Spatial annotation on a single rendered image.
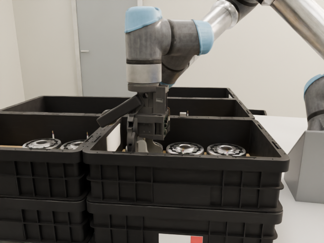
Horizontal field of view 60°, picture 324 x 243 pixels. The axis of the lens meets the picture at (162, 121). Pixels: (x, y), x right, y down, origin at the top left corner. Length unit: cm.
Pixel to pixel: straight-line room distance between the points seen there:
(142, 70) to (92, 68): 386
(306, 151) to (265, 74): 309
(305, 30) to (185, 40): 41
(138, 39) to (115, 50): 366
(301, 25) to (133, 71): 52
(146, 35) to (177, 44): 7
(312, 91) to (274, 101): 298
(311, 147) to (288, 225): 22
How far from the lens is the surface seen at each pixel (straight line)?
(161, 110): 60
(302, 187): 90
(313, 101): 98
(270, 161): 55
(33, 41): 501
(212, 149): 77
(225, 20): 91
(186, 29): 61
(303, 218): 85
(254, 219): 60
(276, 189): 58
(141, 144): 62
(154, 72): 58
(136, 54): 57
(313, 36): 91
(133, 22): 58
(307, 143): 85
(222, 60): 389
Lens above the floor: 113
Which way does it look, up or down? 15 degrees down
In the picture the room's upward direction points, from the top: straight up
